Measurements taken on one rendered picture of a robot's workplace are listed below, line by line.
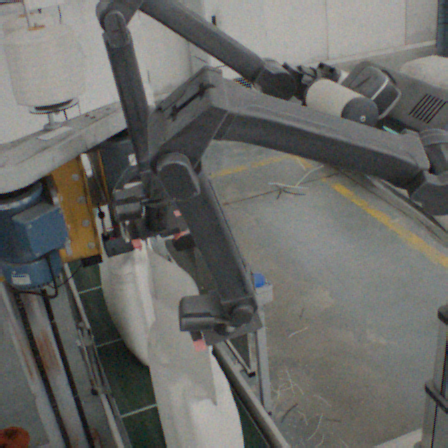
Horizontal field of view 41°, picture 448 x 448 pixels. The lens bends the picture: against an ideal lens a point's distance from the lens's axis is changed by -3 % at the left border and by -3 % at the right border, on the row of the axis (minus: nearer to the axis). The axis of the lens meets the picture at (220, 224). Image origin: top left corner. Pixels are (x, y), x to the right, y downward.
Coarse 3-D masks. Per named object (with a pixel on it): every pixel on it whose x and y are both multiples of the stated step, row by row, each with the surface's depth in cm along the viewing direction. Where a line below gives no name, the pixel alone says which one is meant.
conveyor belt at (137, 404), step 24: (72, 264) 299; (96, 264) 296; (96, 288) 278; (96, 312) 261; (96, 336) 246; (120, 336) 245; (120, 360) 232; (120, 384) 220; (144, 384) 219; (120, 408) 209; (144, 408) 208; (240, 408) 203; (144, 432) 198
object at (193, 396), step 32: (160, 256) 166; (160, 288) 174; (192, 288) 157; (160, 320) 151; (160, 352) 163; (192, 352) 143; (160, 384) 162; (192, 384) 150; (224, 384) 154; (160, 416) 179; (192, 416) 149; (224, 416) 151
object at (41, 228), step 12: (48, 204) 142; (24, 216) 137; (36, 216) 136; (48, 216) 138; (60, 216) 140; (24, 228) 134; (36, 228) 136; (48, 228) 138; (60, 228) 141; (24, 240) 138; (36, 240) 137; (48, 240) 139; (60, 240) 142; (36, 252) 138; (48, 252) 143
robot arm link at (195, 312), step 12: (180, 300) 109; (192, 300) 108; (204, 300) 108; (216, 300) 108; (180, 312) 109; (192, 312) 106; (204, 312) 106; (216, 312) 106; (240, 312) 102; (252, 312) 103; (180, 324) 110; (192, 324) 108; (204, 324) 108
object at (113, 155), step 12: (108, 144) 162; (120, 144) 163; (108, 156) 163; (120, 156) 164; (108, 168) 165; (120, 168) 166; (132, 168) 167; (108, 180) 166; (108, 192) 168; (168, 204) 177
